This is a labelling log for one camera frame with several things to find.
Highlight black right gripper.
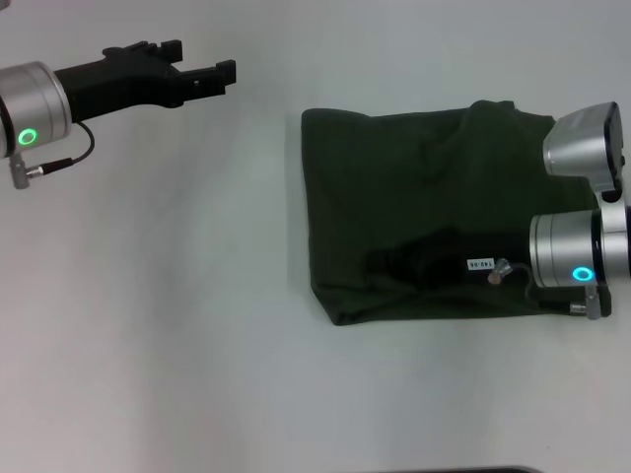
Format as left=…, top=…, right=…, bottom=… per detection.
left=365, top=230, right=533, bottom=293

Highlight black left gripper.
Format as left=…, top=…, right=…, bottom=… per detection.
left=52, top=38, right=239, bottom=122

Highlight dark green FREE T-shirt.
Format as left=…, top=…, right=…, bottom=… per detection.
left=300, top=99, right=600, bottom=327

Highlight small silver gripper plug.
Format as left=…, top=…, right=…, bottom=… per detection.
left=486, top=256, right=514, bottom=287

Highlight thin dark wrist cable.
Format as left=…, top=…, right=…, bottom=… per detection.
left=510, top=263, right=574, bottom=312
left=41, top=121, right=97, bottom=174

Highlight silver cable connector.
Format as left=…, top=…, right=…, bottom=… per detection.
left=568, top=284, right=613, bottom=321
left=10, top=151, right=46, bottom=191

